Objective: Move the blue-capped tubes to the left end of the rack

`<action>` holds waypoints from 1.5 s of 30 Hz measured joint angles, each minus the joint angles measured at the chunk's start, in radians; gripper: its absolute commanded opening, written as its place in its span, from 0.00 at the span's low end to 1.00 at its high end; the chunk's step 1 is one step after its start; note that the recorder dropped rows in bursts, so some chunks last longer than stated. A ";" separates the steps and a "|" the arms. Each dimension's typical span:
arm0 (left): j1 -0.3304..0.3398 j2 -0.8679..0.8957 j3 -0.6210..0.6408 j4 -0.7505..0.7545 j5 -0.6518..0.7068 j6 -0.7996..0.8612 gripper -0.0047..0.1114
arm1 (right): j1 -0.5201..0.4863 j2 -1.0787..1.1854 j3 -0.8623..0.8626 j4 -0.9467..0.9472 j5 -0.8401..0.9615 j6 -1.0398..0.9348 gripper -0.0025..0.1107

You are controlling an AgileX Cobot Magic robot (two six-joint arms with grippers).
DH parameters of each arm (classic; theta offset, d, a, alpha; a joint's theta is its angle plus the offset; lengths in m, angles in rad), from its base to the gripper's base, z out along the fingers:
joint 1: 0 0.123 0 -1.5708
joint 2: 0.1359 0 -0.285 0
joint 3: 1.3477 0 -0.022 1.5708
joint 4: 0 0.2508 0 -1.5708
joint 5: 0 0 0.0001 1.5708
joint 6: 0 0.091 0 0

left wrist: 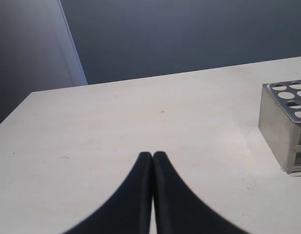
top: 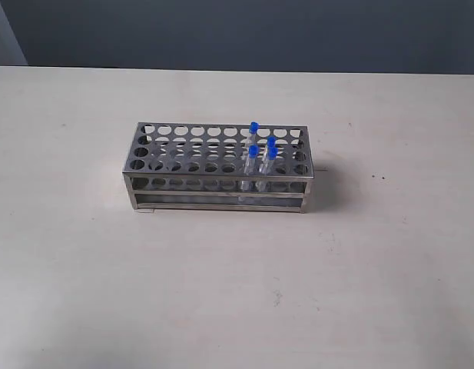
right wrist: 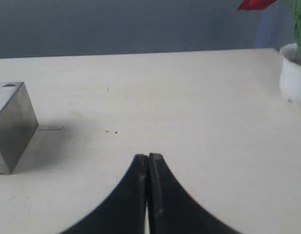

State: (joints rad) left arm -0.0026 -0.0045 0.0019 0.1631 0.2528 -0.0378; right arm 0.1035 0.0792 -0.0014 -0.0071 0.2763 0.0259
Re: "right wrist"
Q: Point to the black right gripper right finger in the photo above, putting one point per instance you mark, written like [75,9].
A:
[171,210]

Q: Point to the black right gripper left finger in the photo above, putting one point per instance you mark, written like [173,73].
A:
[123,211]

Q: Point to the white ceramic plant pot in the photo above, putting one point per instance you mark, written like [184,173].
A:
[290,78]

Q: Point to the red flag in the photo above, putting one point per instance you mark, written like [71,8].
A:
[249,5]

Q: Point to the stainless steel test tube rack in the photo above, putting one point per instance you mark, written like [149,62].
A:
[18,124]

